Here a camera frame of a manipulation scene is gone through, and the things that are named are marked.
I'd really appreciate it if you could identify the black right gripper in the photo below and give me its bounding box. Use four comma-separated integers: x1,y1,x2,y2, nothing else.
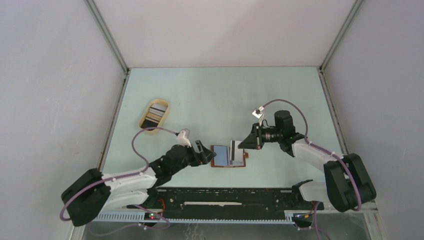
238,122,282,150

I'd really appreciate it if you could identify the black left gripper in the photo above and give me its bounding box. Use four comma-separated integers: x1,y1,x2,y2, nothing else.
170,139,216,175

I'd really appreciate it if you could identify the credit card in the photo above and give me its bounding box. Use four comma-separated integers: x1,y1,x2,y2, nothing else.
229,140,245,166
148,103,168,119

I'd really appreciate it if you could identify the brown leather card holder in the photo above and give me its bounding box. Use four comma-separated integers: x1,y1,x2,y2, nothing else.
210,145,249,168

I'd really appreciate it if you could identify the oval wooden tray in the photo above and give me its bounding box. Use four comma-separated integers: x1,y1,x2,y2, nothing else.
138,98,170,135

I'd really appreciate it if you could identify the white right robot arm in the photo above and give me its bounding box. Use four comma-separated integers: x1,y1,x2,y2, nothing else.
237,110,377,213

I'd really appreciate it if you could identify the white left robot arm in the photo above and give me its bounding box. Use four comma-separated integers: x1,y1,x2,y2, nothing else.
59,140,216,227

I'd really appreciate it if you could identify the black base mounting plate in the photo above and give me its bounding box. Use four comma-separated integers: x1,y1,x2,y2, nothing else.
141,187,315,220

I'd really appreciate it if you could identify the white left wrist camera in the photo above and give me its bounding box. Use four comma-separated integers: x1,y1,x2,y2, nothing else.
176,128,192,148

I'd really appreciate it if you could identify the aluminium corner frame post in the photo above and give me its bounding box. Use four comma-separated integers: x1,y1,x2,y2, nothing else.
319,0,365,73

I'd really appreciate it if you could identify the light blue cable duct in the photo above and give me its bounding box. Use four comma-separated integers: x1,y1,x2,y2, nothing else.
93,211,294,224

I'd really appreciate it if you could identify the left aluminium corner post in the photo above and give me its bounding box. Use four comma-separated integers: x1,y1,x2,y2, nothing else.
84,0,130,75

